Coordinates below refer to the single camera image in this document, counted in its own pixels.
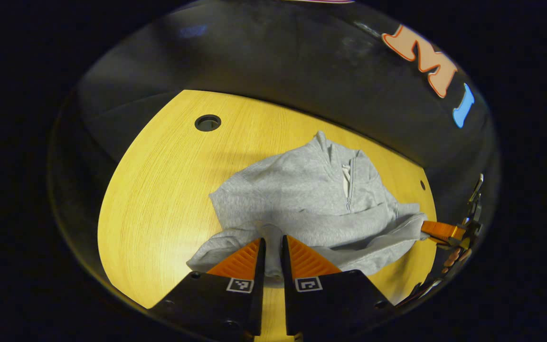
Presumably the black backdrop cloth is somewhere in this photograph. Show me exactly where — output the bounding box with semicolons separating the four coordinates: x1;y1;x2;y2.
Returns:
48;0;500;285

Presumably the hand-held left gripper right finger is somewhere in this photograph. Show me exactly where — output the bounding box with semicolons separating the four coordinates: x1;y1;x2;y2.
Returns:
281;235;395;339

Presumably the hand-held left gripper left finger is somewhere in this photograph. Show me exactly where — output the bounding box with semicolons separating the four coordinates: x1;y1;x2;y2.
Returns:
148;237;267;339

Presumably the grey zip-neck sweatshirt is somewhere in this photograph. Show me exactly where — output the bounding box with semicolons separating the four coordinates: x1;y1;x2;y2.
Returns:
187;131;430;278

